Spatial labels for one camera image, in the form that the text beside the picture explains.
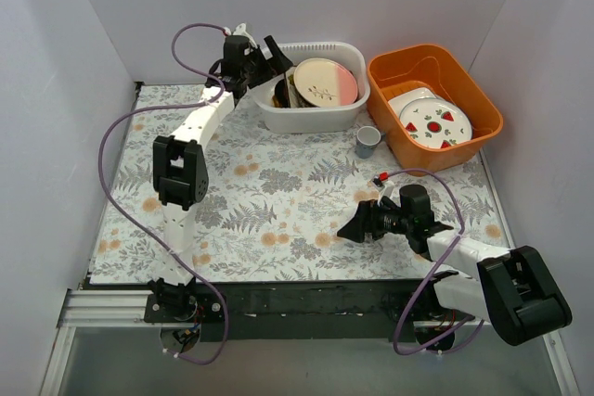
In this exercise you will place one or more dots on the orange plastic bin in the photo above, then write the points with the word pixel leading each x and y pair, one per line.
pixel 432 66

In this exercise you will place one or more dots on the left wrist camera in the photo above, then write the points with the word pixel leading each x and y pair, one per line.
pixel 242 30

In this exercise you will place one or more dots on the watermelon pattern round plate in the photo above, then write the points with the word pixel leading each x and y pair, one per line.
pixel 435 123

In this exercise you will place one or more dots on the white plastic bin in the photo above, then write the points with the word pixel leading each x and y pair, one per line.
pixel 315 120

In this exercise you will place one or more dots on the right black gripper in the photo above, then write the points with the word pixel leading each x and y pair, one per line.
pixel 369 221

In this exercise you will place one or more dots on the black floral square plate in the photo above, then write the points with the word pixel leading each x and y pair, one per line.
pixel 301 101

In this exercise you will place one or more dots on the square dark rimmed plate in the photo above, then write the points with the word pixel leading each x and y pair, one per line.
pixel 290 91

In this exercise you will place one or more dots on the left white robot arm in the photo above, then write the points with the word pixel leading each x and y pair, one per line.
pixel 180 175

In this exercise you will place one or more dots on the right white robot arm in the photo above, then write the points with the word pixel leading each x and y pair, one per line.
pixel 511 289

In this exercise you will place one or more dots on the yellow dotted scalloped plate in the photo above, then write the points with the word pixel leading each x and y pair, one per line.
pixel 276 102

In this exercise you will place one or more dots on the small grey white cup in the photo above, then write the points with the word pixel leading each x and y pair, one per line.
pixel 367 139

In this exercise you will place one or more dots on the white plate in orange bin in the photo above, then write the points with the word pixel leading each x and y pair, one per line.
pixel 398 103

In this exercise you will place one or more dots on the pink round plate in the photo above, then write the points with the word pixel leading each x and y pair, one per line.
pixel 318 63

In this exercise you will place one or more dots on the floral patterned table mat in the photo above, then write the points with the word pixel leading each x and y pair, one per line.
pixel 272 211

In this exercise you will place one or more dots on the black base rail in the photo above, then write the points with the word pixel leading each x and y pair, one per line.
pixel 249 310

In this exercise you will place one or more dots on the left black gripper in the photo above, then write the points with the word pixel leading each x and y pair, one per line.
pixel 267 62

